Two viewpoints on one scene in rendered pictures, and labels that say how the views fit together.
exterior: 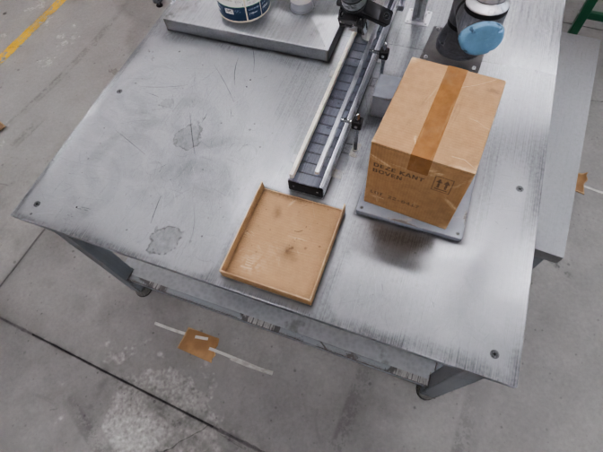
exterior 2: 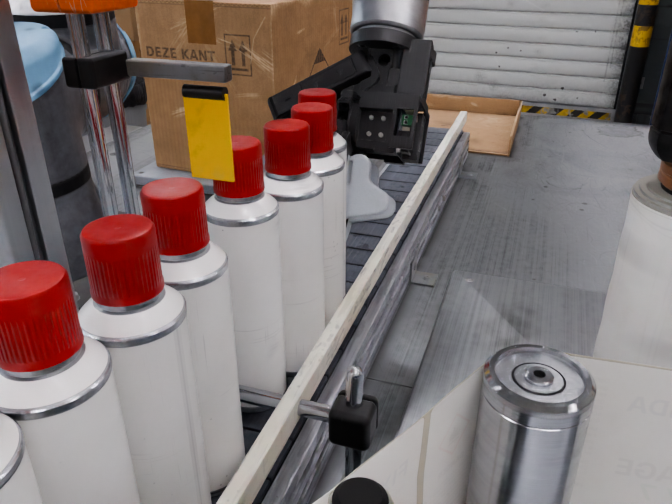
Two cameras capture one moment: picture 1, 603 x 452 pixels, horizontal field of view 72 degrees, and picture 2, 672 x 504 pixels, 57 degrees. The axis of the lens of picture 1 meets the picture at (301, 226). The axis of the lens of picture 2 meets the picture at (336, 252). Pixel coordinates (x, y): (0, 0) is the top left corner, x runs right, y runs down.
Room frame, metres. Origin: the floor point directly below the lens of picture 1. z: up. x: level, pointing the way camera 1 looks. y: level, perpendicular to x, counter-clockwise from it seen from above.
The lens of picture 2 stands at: (1.76, -0.39, 1.20)
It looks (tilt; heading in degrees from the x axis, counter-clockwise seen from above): 27 degrees down; 171
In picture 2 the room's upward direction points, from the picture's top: straight up
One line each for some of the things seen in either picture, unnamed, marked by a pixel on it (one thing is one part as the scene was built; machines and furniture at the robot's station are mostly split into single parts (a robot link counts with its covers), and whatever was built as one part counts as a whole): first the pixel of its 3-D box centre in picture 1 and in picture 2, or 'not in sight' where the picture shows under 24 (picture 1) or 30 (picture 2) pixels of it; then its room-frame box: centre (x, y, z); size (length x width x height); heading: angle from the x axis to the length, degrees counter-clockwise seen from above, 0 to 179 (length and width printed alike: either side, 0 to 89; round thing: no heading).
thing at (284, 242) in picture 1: (284, 239); (454, 120); (0.51, 0.05, 0.85); 0.30 x 0.26 x 0.04; 153
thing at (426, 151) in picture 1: (429, 145); (256, 76); (0.66, -0.37, 0.99); 0.30 x 0.24 x 0.27; 148
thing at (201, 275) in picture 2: not in sight; (192, 345); (1.45, -0.43, 0.98); 0.05 x 0.05 x 0.20
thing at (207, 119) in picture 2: not in sight; (208, 133); (1.38, -0.42, 1.09); 0.03 x 0.01 x 0.06; 63
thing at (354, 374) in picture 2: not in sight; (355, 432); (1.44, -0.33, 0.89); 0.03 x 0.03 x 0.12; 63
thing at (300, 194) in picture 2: not in sight; (291, 252); (1.33, -0.37, 0.98); 0.05 x 0.05 x 0.20
